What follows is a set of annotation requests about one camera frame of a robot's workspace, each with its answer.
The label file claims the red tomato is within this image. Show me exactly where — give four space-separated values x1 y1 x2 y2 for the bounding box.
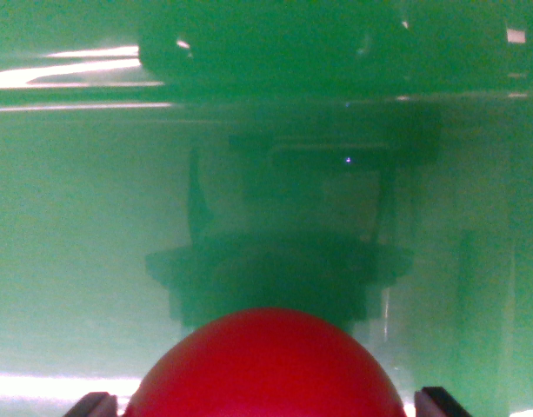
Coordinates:
124 307 407 417

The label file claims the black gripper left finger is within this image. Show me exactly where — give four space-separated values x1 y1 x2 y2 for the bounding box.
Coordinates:
64 391 119 417

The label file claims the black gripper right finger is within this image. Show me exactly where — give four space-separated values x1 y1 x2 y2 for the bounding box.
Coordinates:
413 386 474 417

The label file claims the green plastic bin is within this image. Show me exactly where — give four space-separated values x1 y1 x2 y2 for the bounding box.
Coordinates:
0 0 533 417

